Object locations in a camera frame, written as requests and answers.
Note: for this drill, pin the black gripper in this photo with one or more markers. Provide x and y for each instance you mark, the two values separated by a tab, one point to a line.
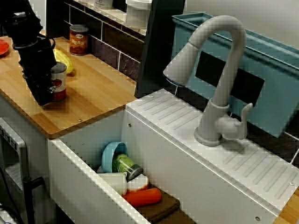
35	58

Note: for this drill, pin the tomato soup can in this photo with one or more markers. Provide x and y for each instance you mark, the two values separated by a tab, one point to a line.
60	84

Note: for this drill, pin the yellow toy corn cob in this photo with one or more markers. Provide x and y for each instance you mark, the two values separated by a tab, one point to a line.
64	59

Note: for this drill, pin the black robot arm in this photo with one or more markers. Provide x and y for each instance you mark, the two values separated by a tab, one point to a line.
18	23

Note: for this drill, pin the red plate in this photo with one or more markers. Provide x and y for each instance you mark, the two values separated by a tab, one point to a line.
3	47

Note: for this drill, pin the orange beans can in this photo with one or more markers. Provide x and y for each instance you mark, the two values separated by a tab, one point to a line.
79	42

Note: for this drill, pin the white toy oven cabinet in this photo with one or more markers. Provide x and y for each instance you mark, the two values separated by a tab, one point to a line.
14	149

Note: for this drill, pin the light blue bowl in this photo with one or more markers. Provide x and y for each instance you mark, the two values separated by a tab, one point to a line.
107	156

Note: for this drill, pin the labelled jar white lid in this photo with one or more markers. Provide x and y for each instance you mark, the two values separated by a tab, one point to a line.
102	3

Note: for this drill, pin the green glass jar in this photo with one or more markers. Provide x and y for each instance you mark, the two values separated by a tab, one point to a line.
125	164

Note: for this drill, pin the white cup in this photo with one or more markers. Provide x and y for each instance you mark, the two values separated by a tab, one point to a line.
114	180

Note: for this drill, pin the clear jar white lid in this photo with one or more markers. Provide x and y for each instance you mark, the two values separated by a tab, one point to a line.
137	14

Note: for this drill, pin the black upright board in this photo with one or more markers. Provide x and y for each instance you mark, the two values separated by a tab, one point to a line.
158	46

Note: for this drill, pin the red and white bowl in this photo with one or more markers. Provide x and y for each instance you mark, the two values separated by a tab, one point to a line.
139	183

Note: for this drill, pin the orange toy carrot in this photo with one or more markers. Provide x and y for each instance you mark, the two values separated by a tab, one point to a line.
144	197

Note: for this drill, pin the brown folded cloth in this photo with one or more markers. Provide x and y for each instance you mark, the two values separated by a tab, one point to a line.
163	207

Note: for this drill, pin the white toy sink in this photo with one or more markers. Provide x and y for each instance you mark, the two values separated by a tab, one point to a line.
210	175

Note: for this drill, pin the grey toy faucet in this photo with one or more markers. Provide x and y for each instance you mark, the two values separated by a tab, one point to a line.
233	58

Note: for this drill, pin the teal plastic bin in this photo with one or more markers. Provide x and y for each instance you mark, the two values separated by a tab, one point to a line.
275	70

